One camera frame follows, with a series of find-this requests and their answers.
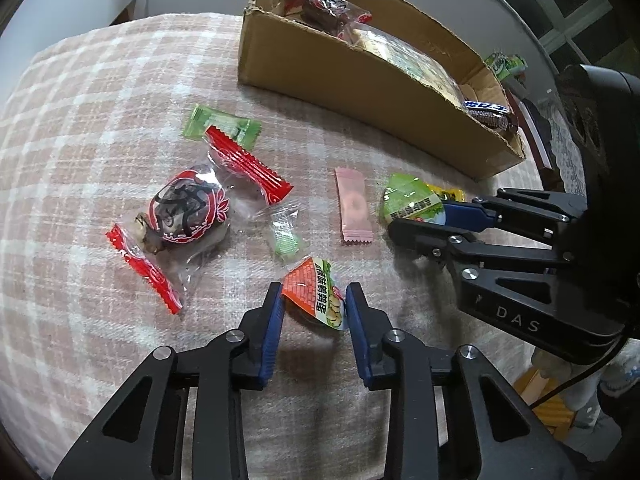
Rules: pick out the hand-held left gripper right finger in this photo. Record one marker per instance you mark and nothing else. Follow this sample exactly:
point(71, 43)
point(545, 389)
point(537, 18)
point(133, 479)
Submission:
point(360, 340)

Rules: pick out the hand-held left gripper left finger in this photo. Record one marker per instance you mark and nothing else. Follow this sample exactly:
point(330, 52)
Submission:
point(267, 340)

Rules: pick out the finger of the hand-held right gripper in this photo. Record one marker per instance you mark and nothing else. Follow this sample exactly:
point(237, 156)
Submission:
point(467, 215)
point(430, 240)

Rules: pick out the green and yellow snack packet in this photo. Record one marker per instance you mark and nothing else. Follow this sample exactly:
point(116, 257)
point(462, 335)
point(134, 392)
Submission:
point(407, 195)

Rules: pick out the orange snack packet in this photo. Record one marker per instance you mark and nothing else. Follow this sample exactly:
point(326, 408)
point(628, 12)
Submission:
point(312, 290)

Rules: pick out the brown chocolate bar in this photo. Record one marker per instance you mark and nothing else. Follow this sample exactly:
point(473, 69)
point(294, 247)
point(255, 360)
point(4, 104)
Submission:
point(490, 115)

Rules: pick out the yellow cracker packet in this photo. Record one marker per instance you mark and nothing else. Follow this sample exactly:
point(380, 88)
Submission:
point(400, 55)

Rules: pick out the cardboard box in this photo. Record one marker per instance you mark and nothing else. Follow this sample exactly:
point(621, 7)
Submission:
point(350, 85)

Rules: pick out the clear red-sealed snack packet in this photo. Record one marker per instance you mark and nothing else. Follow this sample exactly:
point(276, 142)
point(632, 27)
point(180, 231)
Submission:
point(185, 205)
point(325, 5)

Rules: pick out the white lace cloth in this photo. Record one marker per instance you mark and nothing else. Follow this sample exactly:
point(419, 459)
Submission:
point(567, 155)

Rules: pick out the pink wafer packet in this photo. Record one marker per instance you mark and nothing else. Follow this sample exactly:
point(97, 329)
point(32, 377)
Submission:
point(352, 205)

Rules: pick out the small clear green candy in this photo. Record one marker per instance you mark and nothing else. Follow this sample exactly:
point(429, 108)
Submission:
point(285, 240)

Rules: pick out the green carton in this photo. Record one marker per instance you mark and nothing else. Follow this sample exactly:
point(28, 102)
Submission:
point(505, 64)

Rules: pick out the window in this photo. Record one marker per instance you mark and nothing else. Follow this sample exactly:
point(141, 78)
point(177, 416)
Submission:
point(550, 0)

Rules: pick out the green candy wrapper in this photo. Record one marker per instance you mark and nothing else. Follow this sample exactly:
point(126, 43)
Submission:
point(200, 122)

